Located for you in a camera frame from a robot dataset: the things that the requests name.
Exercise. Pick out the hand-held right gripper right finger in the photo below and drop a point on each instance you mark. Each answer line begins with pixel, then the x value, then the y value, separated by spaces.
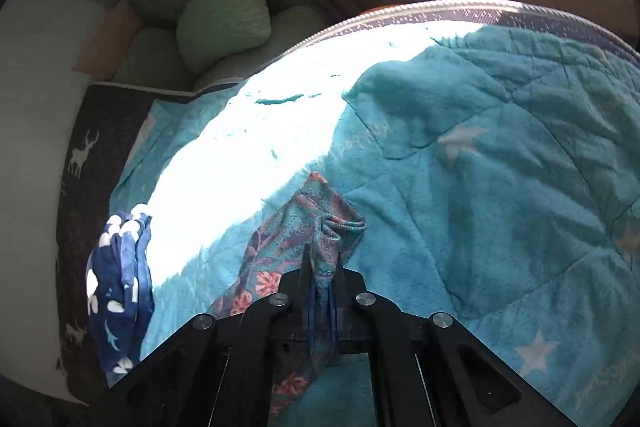
pixel 334 312

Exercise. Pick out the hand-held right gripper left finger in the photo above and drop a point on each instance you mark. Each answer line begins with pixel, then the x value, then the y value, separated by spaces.
pixel 311 307

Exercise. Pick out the teal floral garment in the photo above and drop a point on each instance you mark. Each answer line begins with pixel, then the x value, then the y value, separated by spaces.
pixel 300 227

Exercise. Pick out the navy white-print garment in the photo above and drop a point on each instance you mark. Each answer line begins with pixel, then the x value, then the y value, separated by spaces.
pixel 117 287

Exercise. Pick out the teal star-print quilt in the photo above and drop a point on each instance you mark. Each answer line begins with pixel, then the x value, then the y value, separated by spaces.
pixel 500 187

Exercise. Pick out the dark deer-print bed sheet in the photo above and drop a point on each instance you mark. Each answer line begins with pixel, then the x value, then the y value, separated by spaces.
pixel 95 167

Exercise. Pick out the pale green cushion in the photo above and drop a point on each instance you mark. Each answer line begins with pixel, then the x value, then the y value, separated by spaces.
pixel 287 32
pixel 150 57

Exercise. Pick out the green pillow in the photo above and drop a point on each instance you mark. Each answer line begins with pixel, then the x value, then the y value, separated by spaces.
pixel 225 12

